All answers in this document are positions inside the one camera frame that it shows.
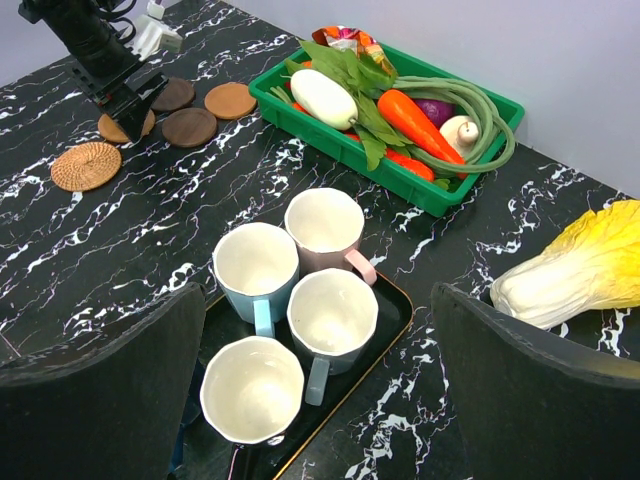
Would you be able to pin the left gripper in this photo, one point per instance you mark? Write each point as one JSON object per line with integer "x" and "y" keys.
{"x": 104, "y": 65}

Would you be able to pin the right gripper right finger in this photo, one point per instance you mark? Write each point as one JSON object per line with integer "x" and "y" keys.
{"x": 533, "y": 405}

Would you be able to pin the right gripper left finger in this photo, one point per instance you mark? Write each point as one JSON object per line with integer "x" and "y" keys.
{"x": 106, "y": 404}

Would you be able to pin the light brown wooden coaster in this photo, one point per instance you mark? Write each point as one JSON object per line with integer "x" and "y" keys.
{"x": 230, "y": 101}
{"x": 111, "y": 132}

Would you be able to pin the dark walnut coaster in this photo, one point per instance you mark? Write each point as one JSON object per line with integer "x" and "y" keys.
{"x": 189, "y": 127}
{"x": 178, "y": 93}

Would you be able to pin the woven rattan coaster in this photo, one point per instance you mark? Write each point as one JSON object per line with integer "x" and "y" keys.
{"x": 86, "y": 166}

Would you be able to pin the pink cup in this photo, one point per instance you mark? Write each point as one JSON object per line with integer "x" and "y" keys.
{"x": 327, "y": 226}

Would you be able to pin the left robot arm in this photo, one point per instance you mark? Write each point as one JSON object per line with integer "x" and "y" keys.
{"x": 55, "y": 13}

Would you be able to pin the white cup dark body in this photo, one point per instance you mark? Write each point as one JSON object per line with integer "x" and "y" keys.
{"x": 252, "y": 390}

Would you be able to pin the light blue cup left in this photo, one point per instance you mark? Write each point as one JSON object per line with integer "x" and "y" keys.
{"x": 257, "y": 265}

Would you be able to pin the grey blue cup right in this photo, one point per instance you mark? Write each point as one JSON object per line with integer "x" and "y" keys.
{"x": 332, "y": 316}

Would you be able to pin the yellow napa cabbage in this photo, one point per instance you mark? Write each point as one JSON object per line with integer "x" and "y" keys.
{"x": 592, "y": 265}

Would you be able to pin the white radish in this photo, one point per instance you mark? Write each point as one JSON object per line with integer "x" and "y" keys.
{"x": 324, "y": 99}

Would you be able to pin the black serving tray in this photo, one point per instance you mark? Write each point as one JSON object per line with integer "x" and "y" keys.
{"x": 206, "y": 453}

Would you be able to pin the colourful snack packet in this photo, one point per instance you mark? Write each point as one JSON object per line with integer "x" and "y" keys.
{"x": 360, "y": 42}

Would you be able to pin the leafy green vegetable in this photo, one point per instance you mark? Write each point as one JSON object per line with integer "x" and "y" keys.
{"x": 362, "y": 80}

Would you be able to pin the orange carrot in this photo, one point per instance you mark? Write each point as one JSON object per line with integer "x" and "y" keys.
{"x": 402, "y": 113}

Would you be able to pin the green long beans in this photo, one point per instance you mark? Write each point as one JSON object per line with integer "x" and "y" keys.
{"x": 474, "y": 102}

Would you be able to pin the white mushroom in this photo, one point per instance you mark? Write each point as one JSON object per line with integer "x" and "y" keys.
{"x": 461, "y": 132}

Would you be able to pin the green plastic vegetable tray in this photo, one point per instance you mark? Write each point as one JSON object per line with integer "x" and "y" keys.
{"x": 416, "y": 191}

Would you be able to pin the purple onion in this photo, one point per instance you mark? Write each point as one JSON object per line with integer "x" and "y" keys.
{"x": 438, "y": 112}

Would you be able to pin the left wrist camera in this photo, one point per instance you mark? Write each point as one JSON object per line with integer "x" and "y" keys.
{"x": 151, "y": 36}

